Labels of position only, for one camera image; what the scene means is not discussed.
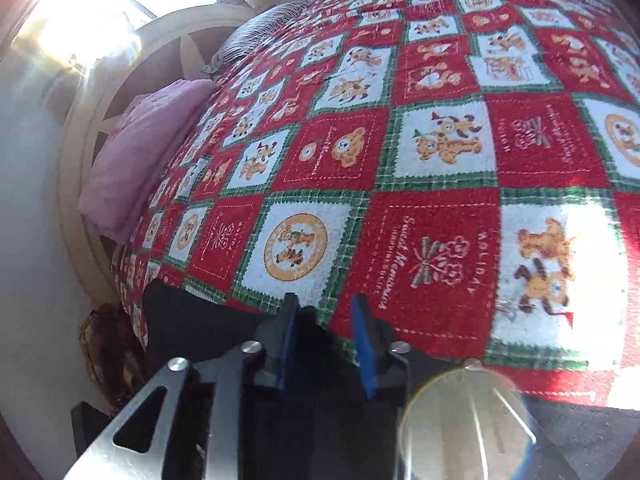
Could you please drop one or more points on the brown patterned cloth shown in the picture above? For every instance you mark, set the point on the brown patterned cloth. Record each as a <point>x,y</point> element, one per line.
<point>112,350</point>

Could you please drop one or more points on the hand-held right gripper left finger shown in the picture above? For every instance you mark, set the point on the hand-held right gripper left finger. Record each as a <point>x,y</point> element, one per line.
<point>286,342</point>

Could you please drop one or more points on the striped grey pillow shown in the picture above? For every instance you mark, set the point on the striped grey pillow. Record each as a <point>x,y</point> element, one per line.
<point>255,35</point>

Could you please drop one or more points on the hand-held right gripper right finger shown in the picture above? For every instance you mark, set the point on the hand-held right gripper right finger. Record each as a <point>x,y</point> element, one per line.
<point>363,347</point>

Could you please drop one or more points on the black pants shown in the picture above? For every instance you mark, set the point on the black pants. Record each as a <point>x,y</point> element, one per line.
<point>320,425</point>

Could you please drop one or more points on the pink pillow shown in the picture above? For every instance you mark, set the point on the pink pillow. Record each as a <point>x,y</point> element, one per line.
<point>140,160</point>

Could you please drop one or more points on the red printed patchwork blanket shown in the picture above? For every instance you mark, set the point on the red printed patchwork blanket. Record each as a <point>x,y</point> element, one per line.
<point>430,170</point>

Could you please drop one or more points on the cream wooden headboard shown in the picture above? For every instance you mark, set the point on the cream wooden headboard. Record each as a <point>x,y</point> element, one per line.
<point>165,35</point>

